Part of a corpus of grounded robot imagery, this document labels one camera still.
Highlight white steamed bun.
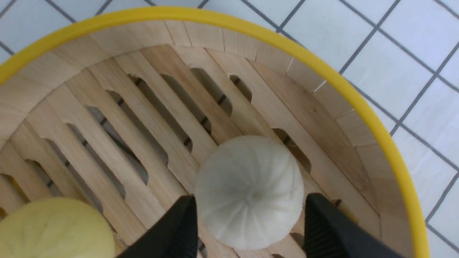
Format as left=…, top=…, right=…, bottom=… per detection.
left=194, top=135, right=304, bottom=250

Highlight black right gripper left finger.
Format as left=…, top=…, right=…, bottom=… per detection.
left=118, top=195, right=198, bottom=258

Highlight yellow rimmed bamboo steamer basket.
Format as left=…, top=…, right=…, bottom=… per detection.
left=0, top=7, right=429, bottom=258

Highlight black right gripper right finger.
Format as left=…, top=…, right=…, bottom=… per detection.
left=303, top=193, right=401, bottom=258

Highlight yellow steamed bun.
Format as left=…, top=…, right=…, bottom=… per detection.
left=1, top=197, right=116, bottom=258

